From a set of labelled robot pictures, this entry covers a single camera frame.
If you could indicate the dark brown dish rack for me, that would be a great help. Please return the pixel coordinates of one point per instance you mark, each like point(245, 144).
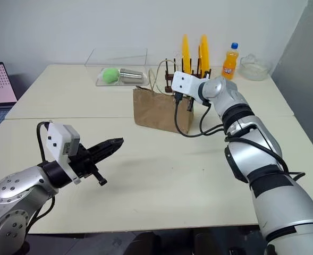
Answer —
point(169, 77)

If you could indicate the green ball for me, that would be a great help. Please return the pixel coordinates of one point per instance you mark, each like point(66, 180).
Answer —
point(110, 75)

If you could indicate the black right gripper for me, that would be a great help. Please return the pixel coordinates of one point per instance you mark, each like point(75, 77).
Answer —
point(190, 105)

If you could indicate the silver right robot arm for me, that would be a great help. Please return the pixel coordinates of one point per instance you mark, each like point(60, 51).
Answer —
point(262, 148)

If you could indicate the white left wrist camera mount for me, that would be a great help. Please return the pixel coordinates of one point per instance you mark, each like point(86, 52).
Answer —
point(55, 138)

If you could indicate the clear plastic box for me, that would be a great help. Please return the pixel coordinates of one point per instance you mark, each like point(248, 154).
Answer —
point(119, 63)

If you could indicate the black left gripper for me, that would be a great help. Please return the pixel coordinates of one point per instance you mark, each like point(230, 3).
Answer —
point(83, 162)

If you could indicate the yellow plate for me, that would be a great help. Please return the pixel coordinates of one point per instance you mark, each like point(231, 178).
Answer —
point(205, 55)
point(186, 53)

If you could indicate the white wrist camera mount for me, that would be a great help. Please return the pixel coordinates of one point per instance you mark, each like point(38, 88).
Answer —
point(55, 138)
point(184, 83)

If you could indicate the brown paper bag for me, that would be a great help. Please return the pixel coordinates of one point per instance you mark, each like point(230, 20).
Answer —
point(159, 112)

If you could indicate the stainless steel cup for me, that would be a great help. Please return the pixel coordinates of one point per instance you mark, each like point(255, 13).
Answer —
point(131, 76)

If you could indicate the clear glass bowl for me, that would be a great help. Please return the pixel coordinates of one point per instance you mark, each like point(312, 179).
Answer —
point(254, 67)

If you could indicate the orange soda bottle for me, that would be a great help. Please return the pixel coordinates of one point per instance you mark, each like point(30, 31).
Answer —
point(230, 65)

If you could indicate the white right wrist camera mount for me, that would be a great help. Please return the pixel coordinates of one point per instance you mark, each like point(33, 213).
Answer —
point(184, 83)

